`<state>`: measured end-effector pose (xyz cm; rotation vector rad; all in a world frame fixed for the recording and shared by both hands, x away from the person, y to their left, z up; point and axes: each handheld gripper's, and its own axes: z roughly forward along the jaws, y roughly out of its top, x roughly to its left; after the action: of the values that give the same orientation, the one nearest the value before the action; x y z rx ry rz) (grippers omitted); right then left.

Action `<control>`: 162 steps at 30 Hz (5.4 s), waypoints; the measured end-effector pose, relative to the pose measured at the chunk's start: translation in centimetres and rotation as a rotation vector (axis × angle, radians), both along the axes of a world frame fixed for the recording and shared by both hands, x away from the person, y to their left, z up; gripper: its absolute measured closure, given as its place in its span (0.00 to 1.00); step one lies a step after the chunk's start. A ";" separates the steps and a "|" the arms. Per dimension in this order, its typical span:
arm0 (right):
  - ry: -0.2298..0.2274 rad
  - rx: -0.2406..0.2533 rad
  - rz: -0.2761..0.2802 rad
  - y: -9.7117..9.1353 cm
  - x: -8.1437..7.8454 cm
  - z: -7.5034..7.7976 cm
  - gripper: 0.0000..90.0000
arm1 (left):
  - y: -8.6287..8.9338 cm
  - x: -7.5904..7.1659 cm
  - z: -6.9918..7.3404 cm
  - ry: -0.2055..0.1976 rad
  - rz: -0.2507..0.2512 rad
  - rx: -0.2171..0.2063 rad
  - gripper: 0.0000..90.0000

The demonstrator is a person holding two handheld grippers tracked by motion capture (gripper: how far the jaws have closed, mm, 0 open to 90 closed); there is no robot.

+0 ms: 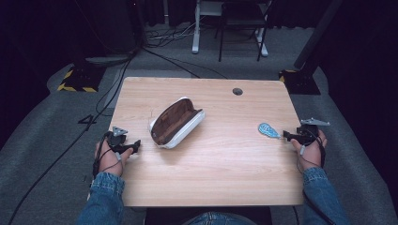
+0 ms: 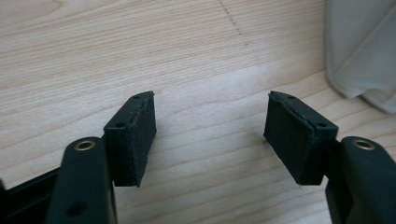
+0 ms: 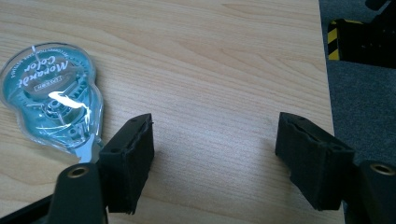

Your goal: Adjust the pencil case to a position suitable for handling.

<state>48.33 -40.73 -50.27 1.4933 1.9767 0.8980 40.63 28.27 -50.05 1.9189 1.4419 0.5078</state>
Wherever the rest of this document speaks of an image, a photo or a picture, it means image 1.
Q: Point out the person's right hand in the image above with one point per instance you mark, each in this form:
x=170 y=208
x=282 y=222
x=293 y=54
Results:
x=313 y=154

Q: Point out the white case with brown lining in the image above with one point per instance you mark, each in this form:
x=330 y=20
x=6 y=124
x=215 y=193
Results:
x=175 y=125

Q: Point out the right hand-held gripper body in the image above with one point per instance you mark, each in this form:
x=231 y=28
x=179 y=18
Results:
x=308 y=132

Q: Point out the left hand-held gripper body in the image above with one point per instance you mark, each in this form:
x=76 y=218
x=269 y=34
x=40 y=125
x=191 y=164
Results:
x=116 y=140

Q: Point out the person's denim-clad legs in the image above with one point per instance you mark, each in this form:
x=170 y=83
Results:
x=219 y=219

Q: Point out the white desk frame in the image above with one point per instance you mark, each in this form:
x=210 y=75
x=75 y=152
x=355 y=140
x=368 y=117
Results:
x=196 y=37

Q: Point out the black metal chair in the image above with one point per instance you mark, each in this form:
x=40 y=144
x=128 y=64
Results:
x=241 y=18

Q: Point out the small blue patterned cloth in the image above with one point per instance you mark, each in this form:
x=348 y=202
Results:
x=268 y=130

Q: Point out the large black equipment box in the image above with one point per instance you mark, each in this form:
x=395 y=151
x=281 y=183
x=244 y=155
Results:
x=122 y=28

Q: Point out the black stand with striped base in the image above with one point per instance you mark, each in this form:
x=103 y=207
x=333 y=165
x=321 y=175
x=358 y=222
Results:
x=82 y=78
x=300 y=79

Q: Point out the person's left hand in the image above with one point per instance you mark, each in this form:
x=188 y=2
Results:
x=109 y=161

